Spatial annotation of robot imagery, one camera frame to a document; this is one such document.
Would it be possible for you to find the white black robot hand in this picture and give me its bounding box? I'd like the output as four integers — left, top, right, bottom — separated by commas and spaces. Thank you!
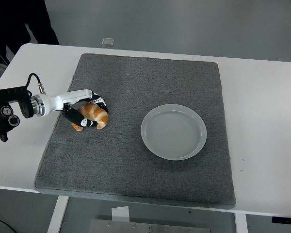
40, 89, 110, 129

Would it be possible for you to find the golden striped croissant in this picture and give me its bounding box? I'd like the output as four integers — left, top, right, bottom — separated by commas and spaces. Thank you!
72, 102, 109, 132

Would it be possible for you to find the grey round plate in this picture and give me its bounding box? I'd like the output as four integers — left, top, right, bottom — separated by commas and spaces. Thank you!
140, 103, 208, 161

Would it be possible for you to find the grey metal plate with screws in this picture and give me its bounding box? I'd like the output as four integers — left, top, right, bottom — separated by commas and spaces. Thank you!
89, 219, 211, 233

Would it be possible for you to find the grey square mat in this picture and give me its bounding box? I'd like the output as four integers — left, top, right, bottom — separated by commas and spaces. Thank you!
34, 53, 236, 210

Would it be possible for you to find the wide white table leg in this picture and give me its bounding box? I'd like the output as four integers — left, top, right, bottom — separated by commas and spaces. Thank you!
47, 195, 70, 233

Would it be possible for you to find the narrow white table leg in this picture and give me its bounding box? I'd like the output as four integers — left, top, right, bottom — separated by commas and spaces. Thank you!
234, 213, 248, 233

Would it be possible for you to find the black table control panel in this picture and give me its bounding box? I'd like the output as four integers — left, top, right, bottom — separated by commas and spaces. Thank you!
271, 216, 291, 224

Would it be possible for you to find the thin black floor cable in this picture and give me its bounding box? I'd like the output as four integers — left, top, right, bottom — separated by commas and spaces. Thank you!
0, 215, 14, 233

